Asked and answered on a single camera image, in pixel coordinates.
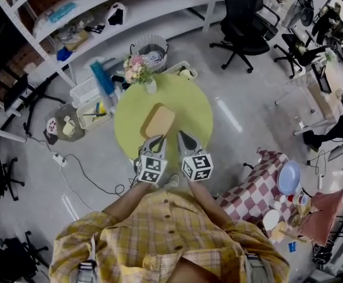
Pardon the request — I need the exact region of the person's right forearm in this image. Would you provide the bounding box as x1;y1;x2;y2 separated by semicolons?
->
187;180;234;227

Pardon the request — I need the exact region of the white desk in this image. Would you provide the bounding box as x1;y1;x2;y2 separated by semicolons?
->
0;92;28;147

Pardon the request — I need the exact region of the white metal shelving unit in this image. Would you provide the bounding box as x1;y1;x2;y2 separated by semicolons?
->
0;0;228;88

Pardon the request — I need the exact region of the pale blue plate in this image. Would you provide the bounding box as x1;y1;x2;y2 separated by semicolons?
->
277;160;302;196

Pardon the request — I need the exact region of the beige bowl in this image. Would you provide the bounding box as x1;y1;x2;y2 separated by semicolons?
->
295;203;312;218

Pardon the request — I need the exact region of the slim black office chair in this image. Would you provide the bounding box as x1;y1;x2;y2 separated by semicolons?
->
273;31;329;80

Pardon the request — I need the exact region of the white ribbed laundry basket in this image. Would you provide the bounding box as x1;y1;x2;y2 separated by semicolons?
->
129;34;169;74

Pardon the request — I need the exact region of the white storage bin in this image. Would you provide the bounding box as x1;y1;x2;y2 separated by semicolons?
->
76;100;113;130
164;60;199;81

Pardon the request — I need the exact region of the glass top desk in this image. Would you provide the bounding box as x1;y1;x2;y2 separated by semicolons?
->
274;68;343;137

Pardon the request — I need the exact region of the white and black bag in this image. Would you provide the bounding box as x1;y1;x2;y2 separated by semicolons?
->
105;2;128;27

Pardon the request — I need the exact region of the person's left forearm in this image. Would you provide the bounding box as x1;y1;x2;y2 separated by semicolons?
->
102;181;153;227

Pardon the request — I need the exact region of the dark blue cloth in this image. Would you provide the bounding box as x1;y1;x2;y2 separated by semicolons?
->
56;46;72;62

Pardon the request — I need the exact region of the pink and cream flower bouquet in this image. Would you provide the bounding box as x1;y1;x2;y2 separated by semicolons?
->
123;54;158;85

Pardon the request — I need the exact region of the grey backpack strap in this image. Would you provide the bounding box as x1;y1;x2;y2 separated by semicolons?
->
243;253;269;283
76;259;99;283

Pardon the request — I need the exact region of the round white and red disc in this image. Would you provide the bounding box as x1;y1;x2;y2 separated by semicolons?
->
45;117;59;133

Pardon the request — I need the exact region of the black floor cable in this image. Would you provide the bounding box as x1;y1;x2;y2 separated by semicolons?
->
61;154;125;196

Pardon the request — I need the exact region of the blue patterned box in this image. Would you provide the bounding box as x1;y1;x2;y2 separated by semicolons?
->
89;58;116;96

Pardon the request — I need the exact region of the white plate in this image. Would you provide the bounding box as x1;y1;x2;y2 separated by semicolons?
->
262;208;281;232

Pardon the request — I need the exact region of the black screen on stand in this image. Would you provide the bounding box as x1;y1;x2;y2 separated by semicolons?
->
2;74;67;137

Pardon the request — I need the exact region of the grey translucent bin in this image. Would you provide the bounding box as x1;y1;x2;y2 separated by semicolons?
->
44;103;86;143

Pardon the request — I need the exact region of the white perforated basket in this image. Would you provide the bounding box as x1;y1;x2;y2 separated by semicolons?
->
70;76;102;109

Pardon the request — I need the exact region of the white power strip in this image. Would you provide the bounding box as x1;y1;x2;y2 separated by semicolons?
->
52;152;67;167

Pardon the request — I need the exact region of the person's shoe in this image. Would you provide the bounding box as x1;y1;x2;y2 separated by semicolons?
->
163;173;180;190

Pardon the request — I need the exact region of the cardboard box on shelf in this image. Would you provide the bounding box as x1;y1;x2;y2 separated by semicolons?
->
64;29;90;52

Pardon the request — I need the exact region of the light blue packet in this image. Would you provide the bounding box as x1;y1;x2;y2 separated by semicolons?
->
48;1;78;24

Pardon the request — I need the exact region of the large black office chair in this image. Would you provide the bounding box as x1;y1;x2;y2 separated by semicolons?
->
209;0;282;74

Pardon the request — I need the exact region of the black backpack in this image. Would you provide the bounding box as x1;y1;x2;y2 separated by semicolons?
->
312;242;334;265

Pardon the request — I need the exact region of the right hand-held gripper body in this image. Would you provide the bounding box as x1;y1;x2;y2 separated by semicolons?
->
180;151;214;183

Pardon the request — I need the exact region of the red checkered cloth table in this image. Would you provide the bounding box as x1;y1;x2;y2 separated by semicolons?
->
216;148;309;238

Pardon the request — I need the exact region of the pink cloth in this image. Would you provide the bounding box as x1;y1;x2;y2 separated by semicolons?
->
302;185;343;246

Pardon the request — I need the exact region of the white vase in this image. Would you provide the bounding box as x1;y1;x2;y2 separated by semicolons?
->
145;78;158;95

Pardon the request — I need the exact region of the person's yellow plaid shirt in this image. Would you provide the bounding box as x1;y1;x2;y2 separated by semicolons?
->
49;187;290;283

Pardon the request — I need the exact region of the round table with green cloth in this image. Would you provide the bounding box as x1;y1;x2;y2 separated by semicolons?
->
113;73;214;161

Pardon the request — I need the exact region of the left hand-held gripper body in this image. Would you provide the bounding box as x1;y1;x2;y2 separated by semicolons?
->
133;151;169;185

